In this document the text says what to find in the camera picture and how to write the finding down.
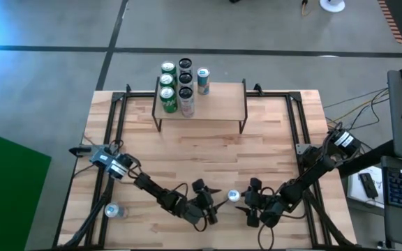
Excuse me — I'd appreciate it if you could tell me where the yellow floor cable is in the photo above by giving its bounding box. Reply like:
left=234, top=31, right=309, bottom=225
left=325, top=91, right=391, bottom=126

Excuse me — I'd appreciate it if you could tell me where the black floor cable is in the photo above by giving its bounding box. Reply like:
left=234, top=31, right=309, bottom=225
left=322, top=86, right=391, bottom=130

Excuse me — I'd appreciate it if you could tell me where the black cable bundle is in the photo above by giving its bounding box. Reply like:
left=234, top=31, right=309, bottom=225
left=61, top=174, right=117, bottom=248
left=304, top=188, right=349, bottom=248

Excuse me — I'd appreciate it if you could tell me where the black aluminium rig frame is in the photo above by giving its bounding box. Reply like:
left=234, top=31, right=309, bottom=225
left=56, top=83, right=357, bottom=250

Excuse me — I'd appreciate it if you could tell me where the black diagonal frame brace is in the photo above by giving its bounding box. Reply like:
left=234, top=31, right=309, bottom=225
left=336, top=139, right=396, bottom=179

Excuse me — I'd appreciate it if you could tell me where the white Celsius Peach Vibe can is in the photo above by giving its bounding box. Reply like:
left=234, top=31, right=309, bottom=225
left=178, top=57, right=193, bottom=74
left=179, top=86, right=196, bottom=119

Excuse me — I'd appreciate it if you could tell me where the white Celsius Beach Vibe can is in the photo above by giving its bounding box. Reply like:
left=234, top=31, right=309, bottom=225
left=178, top=72, right=194, bottom=88

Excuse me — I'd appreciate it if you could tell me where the black phone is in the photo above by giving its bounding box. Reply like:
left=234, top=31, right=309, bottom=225
left=358, top=172, right=380, bottom=200

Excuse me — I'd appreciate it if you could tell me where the white round stand base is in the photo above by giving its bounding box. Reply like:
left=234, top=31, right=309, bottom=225
left=319, top=0, right=346, bottom=14

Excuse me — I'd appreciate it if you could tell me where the wooden shelf with black legs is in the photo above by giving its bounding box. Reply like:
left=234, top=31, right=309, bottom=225
left=151, top=77, right=249, bottom=135

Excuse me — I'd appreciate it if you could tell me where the green Sprite can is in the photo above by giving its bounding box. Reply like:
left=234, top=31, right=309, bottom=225
left=158, top=86, right=179, bottom=114
left=158, top=73, right=177, bottom=90
left=161, top=61, right=178, bottom=76

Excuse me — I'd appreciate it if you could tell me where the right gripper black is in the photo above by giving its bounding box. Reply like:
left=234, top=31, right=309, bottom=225
left=235, top=176, right=267, bottom=229

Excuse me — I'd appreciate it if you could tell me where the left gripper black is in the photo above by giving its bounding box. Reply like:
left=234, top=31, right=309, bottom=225
left=191, top=178, right=230, bottom=226

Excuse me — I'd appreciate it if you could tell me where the white paper sheet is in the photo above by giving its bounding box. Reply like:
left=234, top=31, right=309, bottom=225
left=346, top=165, right=386, bottom=210

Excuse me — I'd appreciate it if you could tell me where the green floor mat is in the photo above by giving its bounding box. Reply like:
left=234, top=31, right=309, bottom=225
left=0, top=127, right=52, bottom=251

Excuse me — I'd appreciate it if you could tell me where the blue silver Red Bull can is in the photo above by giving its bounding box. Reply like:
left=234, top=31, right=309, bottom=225
left=226, top=189, right=241, bottom=204
left=104, top=203, right=127, bottom=220
left=196, top=67, right=211, bottom=96

